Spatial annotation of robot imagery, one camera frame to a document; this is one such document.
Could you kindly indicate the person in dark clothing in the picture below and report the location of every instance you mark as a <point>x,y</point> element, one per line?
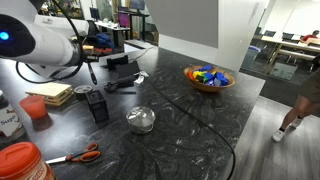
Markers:
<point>300,106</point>

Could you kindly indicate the blue toy block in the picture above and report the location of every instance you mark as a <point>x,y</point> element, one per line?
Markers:
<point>208,77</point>
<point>220,79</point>
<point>206,68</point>

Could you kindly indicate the person in red shirt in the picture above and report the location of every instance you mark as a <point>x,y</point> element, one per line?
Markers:
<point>310,36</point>

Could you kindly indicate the orange plastic cup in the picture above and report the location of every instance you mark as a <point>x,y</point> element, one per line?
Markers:
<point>33,108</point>

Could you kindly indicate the black tape roll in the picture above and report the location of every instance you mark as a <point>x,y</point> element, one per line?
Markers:
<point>83,97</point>

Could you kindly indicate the blue trash bin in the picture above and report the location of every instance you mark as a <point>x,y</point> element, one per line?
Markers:
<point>250,56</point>

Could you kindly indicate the light wooden table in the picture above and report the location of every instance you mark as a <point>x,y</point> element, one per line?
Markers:
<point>290,45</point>

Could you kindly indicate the black square box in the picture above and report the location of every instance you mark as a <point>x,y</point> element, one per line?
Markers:
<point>98,110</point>

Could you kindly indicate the jar with orange lid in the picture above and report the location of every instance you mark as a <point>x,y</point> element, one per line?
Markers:
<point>20,160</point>

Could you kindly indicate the black computer monitor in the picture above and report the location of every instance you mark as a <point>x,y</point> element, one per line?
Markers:
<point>136,4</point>

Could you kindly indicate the blue jacket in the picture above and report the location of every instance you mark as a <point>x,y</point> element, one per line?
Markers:
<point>101,39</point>

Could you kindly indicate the yellow toy block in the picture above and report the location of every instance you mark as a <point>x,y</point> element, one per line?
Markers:
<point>197,74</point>

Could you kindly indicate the wooden bowl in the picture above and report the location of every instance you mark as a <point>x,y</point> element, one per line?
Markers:
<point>208,88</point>

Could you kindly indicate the light wooden block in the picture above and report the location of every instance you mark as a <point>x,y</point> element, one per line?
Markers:
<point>50,90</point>

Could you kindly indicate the dark office desk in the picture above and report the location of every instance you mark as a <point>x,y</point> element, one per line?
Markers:
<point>111,26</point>

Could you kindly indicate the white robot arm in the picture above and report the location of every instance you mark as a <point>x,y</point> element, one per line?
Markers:
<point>46,43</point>

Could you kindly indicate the black office chair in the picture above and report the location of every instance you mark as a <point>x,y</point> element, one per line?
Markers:
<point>287,36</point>
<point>269,33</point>

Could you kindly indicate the black pop-up outlet box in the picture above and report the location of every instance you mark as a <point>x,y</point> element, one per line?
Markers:
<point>116,60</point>
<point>126,70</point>

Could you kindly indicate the white paper tag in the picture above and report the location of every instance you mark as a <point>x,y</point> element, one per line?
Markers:
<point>140,79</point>

